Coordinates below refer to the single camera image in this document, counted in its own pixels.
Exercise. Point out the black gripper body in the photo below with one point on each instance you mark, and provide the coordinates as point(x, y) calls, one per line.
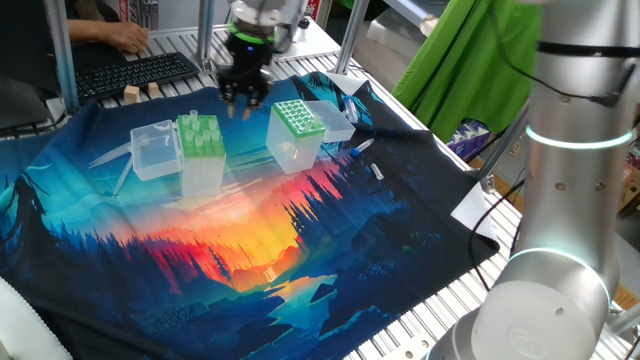
point(248, 62)

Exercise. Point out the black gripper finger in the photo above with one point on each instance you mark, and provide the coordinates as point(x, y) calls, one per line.
point(260, 95)
point(228, 97)

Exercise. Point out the person bare forearm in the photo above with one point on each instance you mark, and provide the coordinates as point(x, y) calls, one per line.
point(85, 31)

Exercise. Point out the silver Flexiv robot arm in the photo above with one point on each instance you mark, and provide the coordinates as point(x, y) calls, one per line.
point(565, 200)

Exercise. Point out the person bare hand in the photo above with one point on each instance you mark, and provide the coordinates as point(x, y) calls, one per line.
point(124, 37)

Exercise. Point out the clear box green tip rack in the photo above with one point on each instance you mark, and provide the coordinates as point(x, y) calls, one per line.
point(292, 152)
point(202, 175)

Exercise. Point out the red white sign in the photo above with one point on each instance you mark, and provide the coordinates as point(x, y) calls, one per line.
point(313, 7)

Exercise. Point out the black computer keyboard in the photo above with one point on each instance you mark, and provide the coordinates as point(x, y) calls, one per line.
point(135, 72)

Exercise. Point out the slim blue-capped conical tube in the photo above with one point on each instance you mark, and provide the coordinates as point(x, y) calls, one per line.
point(362, 147)

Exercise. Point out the printed sunset landscape cloth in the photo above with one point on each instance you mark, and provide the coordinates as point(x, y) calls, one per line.
point(250, 250)

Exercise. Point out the bright green fabric sheet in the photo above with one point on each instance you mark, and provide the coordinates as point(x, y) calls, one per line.
point(460, 70)

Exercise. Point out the person dark clothed torso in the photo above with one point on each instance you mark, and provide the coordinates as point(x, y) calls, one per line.
point(25, 50)

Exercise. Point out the blue patterned box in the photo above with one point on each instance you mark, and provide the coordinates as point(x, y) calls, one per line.
point(467, 140)

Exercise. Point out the cardboard box red label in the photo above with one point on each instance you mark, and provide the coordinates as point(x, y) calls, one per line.
point(630, 192)

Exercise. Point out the white stand with base plate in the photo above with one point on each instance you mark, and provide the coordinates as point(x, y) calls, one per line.
point(315, 42)

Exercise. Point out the slanted aluminium frame post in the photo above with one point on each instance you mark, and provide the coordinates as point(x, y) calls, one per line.
point(500, 155)

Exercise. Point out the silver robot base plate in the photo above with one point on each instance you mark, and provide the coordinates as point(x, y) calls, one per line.
point(412, 350)

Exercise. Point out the aluminium frame beam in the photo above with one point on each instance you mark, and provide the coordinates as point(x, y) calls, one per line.
point(625, 320)

